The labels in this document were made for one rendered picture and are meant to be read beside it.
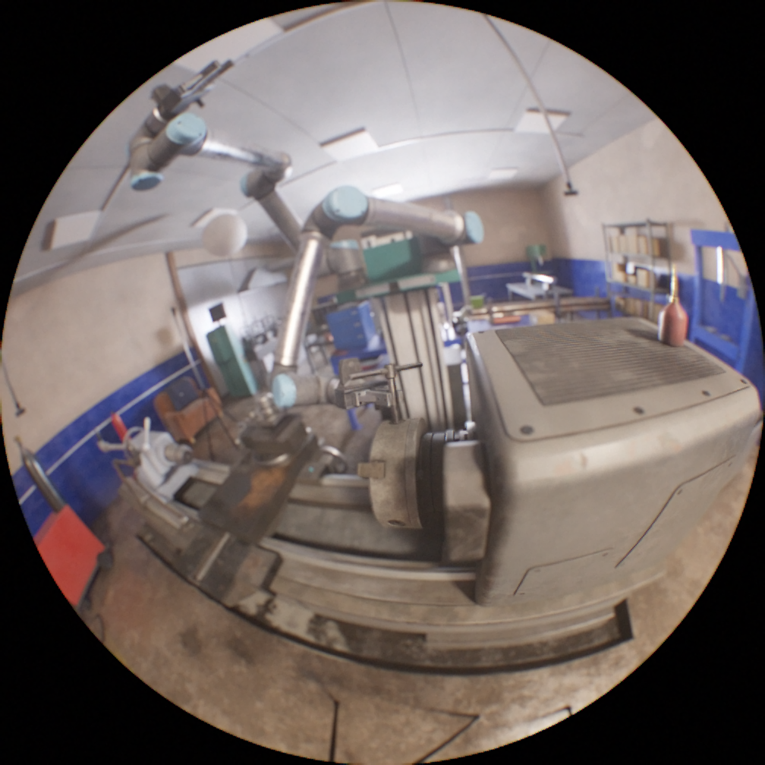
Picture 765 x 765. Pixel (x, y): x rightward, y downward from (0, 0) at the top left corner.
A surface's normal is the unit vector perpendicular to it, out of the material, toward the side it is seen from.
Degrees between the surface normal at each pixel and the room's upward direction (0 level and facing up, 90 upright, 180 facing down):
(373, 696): 0
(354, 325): 90
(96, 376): 90
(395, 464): 36
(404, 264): 90
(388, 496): 64
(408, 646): 0
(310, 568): 0
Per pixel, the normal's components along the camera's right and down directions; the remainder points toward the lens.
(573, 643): -0.22, -0.89
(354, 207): 0.48, 0.23
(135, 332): 0.95, -0.11
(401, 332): -0.24, 0.45
